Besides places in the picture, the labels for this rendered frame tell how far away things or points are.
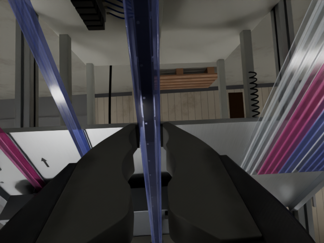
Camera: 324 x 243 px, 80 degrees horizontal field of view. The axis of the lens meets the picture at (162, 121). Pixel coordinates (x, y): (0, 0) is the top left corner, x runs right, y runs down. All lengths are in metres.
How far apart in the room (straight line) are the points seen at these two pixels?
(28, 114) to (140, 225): 0.40
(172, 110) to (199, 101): 0.60
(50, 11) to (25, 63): 0.17
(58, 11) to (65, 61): 0.16
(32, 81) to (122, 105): 3.74
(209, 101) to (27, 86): 3.85
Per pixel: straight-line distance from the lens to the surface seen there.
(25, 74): 0.65
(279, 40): 0.70
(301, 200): 0.63
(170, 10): 0.66
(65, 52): 0.79
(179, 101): 4.19
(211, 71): 3.07
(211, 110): 4.23
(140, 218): 0.42
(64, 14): 0.71
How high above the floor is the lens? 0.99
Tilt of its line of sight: 4 degrees down
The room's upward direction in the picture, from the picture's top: 177 degrees clockwise
